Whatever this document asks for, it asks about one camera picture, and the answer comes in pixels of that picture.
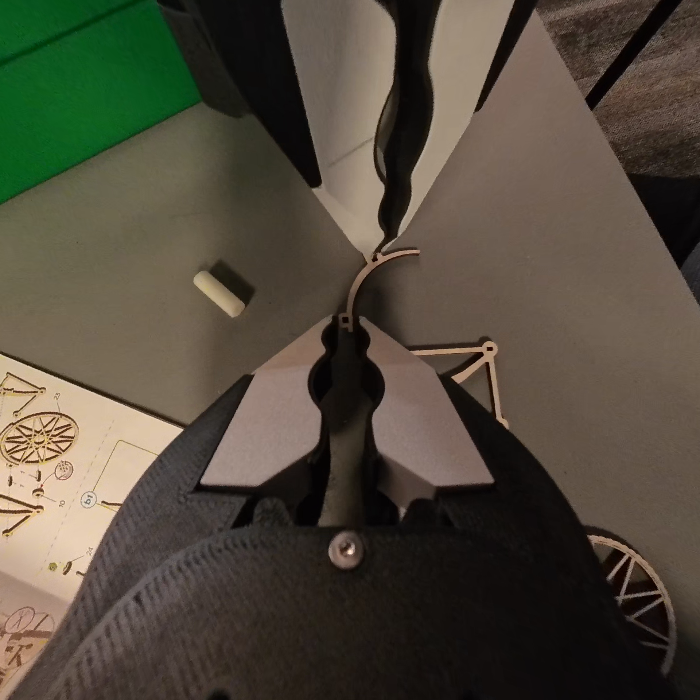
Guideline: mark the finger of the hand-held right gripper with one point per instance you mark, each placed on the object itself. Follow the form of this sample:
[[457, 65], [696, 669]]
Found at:
[[339, 82], [470, 54]]

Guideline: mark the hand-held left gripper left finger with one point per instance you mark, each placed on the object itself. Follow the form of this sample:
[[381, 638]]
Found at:
[[262, 426]]

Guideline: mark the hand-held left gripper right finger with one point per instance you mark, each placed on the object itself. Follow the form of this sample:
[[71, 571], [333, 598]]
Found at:
[[432, 432]]

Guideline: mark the wooden triangular frame part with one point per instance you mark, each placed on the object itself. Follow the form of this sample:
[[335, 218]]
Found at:
[[448, 350]]

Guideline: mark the wooden arc part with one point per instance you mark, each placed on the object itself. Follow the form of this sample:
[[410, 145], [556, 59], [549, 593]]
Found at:
[[354, 287]]

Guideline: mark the white wax cylinder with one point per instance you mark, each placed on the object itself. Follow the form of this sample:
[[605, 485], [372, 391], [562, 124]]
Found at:
[[219, 292]]

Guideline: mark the green plastic bin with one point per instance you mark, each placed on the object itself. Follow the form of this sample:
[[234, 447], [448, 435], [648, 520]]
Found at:
[[82, 98]]

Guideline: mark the white instruction booklet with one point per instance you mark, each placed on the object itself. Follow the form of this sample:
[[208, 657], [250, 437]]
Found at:
[[65, 448]]

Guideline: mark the wooden spoked wheel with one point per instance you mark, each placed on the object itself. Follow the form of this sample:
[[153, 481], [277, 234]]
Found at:
[[640, 596]]

